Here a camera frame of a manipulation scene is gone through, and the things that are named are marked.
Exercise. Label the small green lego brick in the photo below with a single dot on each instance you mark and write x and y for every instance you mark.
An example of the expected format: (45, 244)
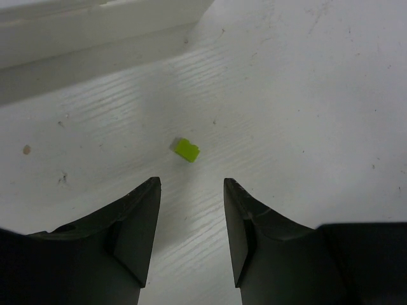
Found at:
(188, 151)

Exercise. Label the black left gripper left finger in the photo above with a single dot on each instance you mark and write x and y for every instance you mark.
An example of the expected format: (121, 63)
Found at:
(102, 258)

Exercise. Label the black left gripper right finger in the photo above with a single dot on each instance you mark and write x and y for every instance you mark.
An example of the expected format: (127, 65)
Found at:
(278, 261)

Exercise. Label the white divided sorting tray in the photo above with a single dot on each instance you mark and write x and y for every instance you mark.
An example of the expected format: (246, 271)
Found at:
(35, 30)

